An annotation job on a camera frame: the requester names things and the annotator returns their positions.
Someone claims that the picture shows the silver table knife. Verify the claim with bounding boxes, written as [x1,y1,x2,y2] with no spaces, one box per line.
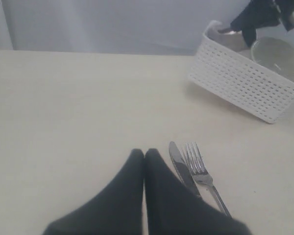
[169,141,202,199]

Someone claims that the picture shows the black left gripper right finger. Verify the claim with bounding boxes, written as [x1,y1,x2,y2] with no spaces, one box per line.
[144,149,251,235]

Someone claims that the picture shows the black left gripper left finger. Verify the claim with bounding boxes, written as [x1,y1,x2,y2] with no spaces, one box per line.
[44,149,144,235]

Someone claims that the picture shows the white perforated plastic basket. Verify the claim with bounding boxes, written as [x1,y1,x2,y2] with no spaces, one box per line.
[188,20,294,124]

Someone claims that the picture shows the silver metal fork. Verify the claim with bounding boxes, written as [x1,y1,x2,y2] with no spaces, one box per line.
[185,142,232,218]

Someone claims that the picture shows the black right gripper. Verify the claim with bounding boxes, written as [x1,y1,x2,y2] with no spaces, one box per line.
[230,0,294,47]

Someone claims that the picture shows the white floral ceramic bowl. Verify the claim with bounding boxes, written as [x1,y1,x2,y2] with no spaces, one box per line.
[250,37,294,82]

